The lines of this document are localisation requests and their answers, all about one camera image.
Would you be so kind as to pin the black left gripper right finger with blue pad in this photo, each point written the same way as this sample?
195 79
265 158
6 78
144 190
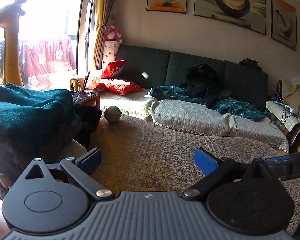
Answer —
227 180

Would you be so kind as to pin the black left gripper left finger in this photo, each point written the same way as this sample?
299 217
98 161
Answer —
79 171

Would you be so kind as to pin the teal blue knit sweater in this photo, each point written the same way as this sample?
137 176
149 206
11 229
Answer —
29 115

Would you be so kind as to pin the dark navy clothes pile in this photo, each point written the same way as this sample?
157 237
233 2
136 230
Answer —
202 81

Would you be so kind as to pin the cream lace sofa cover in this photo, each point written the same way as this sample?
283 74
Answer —
194 118

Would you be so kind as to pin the floral lace tablecloth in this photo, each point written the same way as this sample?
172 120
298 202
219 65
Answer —
138 155

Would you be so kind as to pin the small grey round teapot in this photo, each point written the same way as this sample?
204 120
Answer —
112 114

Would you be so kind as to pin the beige jacket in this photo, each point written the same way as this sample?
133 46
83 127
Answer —
291 95

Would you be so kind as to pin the teal plaid blanket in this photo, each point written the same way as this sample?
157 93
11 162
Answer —
221 103

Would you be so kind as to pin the red patterned cushion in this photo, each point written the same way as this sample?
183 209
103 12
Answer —
112 68
118 86

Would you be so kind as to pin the black object behind sofa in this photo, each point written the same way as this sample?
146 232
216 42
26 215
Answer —
250 63

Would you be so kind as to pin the dark green sofa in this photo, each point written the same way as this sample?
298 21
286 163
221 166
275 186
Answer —
149 68

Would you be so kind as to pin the pink mushroom plush toy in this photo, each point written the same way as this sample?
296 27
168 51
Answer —
113 34

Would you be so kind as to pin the right framed abstract picture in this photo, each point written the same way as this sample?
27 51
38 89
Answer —
284 23

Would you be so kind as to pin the yellow curtain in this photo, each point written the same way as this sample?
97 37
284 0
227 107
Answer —
103 9

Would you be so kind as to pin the white power strip with cables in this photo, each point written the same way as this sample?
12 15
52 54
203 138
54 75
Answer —
283 113

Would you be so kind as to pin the middle framed ring picture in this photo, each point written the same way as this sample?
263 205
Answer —
248 14

